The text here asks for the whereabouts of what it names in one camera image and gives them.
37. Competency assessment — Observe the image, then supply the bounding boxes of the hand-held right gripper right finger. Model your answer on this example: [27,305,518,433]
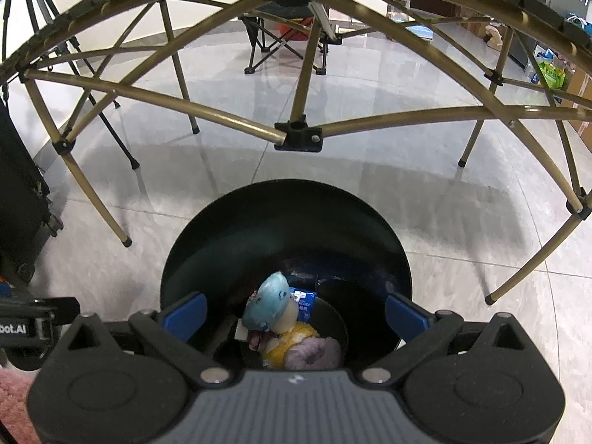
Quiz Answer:
[354,291,539,387]

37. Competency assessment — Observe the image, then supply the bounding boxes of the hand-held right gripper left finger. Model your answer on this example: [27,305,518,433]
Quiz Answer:
[51,291,246,387]

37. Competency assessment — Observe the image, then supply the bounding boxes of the light blue plush toy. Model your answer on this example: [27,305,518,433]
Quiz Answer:
[242,272,293,331]

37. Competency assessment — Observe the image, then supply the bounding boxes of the lavender fluffy cloth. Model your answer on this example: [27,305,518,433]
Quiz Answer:
[284,337,343,371]

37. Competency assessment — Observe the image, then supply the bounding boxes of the blue tissue packet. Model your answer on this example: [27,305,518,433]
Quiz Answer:
[290,288,317,322]

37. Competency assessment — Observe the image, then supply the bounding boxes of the cream and yellow plush toy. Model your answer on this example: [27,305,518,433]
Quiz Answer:
[259,303,320,370]

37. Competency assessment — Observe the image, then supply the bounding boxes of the black round trash bin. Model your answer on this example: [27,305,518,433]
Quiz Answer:
[159,179,414,371]

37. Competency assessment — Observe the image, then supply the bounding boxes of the person's left forearm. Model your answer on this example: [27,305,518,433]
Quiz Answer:
[0,369,34,444]

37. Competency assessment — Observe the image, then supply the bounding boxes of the black equipment case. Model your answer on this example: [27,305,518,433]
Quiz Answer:
[0,97,64,287]

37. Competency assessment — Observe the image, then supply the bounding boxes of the tan folding slat table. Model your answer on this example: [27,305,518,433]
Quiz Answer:
[0,0,592,306]

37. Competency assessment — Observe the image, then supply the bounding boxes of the large cardboard box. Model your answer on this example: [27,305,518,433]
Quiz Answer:
[566,69,592,153]

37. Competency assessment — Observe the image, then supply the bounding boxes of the green plastic bag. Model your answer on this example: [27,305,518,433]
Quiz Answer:
[536,58,572,91]

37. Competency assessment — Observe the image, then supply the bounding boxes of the black folding chair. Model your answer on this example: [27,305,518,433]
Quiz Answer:
[238,2,343,77]

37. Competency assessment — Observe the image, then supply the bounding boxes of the tan paper bag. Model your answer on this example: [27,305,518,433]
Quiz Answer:
[483,25,505,49]

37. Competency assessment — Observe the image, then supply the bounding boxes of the clear plastic jar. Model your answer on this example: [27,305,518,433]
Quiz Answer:
[390,0,413,23]

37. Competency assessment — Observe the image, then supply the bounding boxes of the dark brown door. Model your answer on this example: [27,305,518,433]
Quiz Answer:
[409,0,458,17]

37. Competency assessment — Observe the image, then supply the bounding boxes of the black camera tripod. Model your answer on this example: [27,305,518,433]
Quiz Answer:
[0,0,142,169]

